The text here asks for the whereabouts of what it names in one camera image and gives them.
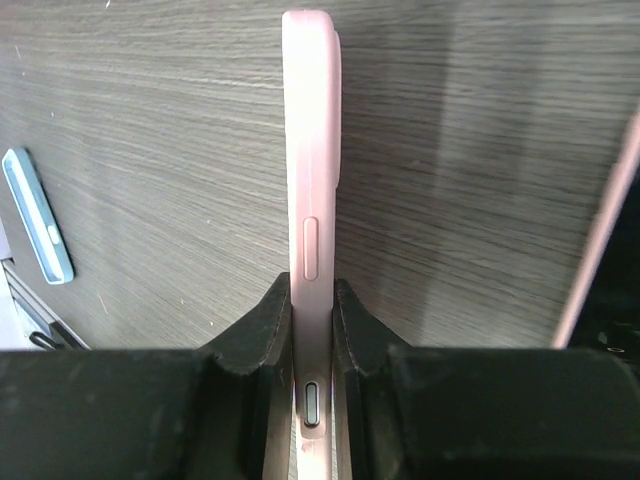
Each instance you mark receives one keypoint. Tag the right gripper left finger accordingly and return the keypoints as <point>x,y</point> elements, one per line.
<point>221,411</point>

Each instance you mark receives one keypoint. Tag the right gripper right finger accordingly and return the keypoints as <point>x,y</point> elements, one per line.
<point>409,412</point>

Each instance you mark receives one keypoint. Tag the light blue phone case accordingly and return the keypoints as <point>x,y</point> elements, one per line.
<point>37,217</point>

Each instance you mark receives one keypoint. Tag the pink phone case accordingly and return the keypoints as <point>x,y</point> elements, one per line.
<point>613,197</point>
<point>312,88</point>

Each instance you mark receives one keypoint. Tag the black phone face up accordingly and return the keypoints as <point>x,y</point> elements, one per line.
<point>311,404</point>

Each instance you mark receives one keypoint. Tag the teal phone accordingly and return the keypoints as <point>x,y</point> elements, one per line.
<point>609,319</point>

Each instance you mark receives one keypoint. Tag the aluminium rail frame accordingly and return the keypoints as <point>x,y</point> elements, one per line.
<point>43,328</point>

